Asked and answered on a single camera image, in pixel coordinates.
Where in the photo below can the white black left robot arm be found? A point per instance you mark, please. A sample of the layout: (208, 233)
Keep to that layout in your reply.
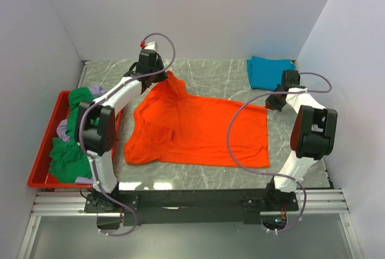
(96, 130)

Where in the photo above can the orange t shirt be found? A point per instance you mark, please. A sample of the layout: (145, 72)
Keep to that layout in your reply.
(174, 126)

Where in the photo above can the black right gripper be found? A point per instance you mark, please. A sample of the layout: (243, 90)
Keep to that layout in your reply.
(271, 104)

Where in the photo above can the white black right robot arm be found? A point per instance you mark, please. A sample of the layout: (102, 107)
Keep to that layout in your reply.
(312, 138)

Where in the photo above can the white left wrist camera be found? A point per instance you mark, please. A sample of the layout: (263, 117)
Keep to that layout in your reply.
(153, 45)

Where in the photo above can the green t shirt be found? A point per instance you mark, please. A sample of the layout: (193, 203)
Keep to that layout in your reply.
(67, 157)

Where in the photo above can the lavender t shirt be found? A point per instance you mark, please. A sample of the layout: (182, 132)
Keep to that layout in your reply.
(64, 129)

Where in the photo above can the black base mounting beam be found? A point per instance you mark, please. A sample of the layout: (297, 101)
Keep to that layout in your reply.
(175, 206)

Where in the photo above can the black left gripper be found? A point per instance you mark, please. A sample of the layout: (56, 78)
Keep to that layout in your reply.
(163, 75)

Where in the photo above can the folded blue t shirt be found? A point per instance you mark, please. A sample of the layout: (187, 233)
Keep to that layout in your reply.
(266, 74)

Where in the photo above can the red plastic bin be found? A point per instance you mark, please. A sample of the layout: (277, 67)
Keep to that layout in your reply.
(61, 161)

